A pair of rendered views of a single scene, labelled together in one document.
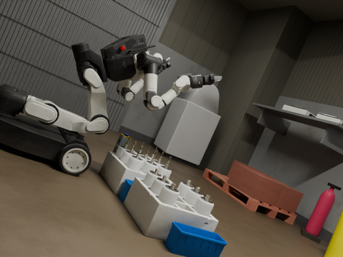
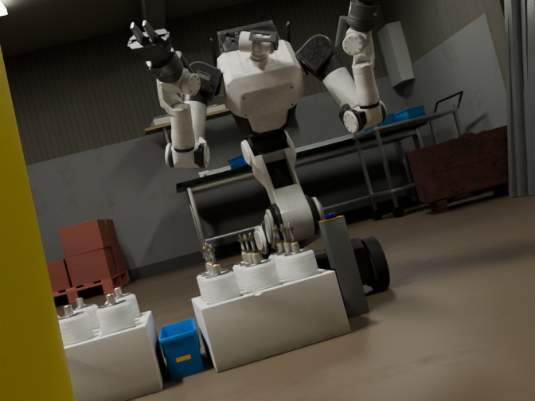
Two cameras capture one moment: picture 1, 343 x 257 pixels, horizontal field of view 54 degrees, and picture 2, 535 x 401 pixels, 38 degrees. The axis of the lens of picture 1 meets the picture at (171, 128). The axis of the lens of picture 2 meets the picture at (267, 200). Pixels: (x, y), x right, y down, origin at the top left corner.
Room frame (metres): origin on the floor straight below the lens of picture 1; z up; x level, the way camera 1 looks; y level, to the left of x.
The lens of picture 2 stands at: (3.26, -2.05, 0.40)
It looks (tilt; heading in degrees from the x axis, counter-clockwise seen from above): 1 degrees up; 110
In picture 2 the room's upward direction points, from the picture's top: 15 degrees counter-clockwise
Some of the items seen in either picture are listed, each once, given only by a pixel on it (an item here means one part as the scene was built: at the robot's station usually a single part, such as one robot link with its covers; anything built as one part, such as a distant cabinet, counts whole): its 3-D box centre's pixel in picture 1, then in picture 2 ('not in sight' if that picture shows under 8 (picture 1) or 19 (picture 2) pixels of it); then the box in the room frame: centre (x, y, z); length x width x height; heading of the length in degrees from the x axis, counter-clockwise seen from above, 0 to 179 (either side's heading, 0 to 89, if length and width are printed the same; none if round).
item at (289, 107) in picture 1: (301, 113); not in sight; (4.35, -1.44, 1.30); 0.39 x 0.37 x 0.10; 28
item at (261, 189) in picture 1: (250, 184); not in sight; (4.37, -1.23, 0.20); 1.14 x 0.75 x 0.39; 28
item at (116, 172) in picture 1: (136, 178); (265, 314); (2.37, 0.09, 0.09); 0.39 x 0.39 x 0.18; 30
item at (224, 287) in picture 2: (160, 179); (226, 305); (2.33, -0.08, 0.16); 0.10 x 0.10 x 0.18
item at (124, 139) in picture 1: (117, 154); (343, 266); (2.58, 0.30, 0.16); 0.07 x 0.07 x 0.31; 30
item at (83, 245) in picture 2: not in sight; (76, 262); (-1.52, 4.79, 0.37); 1.25 x 0.90 x 0.73; 118
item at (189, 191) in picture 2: not in sight; (306, 187); (0.73, 6.08, 0.51); 2.78 x 1.10 x 1.03; 28
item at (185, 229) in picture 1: (195, 242); not in sight; (1.69, -0.35, 0.06); 0.30 x 0.11 x 0.12; 117
